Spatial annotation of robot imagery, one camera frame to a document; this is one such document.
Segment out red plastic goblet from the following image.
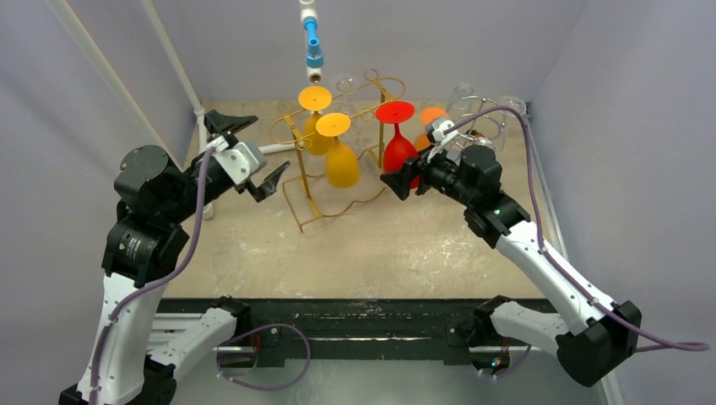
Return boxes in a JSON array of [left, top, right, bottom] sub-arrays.
[[376, 100, 419, 176]]

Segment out orange plastic goblet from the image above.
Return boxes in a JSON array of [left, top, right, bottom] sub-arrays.
[[413, 106, 450, 152]]

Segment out yellow plastic goblet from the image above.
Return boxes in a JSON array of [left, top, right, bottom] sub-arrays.
[[298, 85, 333, 156], [317, 112, 361, 189]]

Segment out patterned clear goblet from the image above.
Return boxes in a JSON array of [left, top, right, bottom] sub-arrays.
[[446, 82, 474, 122]]

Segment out gold wire glass rack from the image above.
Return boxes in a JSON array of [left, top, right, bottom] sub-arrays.
[[269, 69, 407, 233]]

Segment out round clear wine glass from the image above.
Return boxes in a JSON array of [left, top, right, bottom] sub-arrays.
[[330, 73, 359, 116]]

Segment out clear champagne flute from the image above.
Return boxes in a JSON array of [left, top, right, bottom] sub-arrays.
[[498, 95, 529, 119]]

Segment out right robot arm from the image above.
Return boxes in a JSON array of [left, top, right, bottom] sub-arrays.
[[380, 146, 643, 387]]

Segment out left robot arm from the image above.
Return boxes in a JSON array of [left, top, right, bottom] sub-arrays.
[[59, 110, 285, 404]]

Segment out chrome round glass rack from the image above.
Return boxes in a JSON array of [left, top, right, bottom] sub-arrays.
[[447, 95, 529, 157]]

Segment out blue pipe fitting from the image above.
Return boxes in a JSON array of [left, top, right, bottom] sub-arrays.
[[304, 17, 323, 68]]

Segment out black mounting base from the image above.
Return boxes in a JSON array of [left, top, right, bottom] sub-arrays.
[[156, 297, 538, 370]]

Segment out white PVC pipe frame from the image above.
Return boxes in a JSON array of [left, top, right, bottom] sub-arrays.
[[46, 0, 297, 220]]

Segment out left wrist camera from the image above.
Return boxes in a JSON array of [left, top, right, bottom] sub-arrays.
[[207, 137, 268, 186]]

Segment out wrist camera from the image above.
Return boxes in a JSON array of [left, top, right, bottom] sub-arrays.
[[207, 137, 268, 186], [426, 116, 458, 163]]

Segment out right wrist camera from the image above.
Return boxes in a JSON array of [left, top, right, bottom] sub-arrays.
[[426, 116, 458, 163]]

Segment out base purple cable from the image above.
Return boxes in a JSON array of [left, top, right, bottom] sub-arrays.
[[214, 318, 313, 391]]

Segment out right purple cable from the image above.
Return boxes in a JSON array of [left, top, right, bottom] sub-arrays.
[[444, 105, 710, 354]]

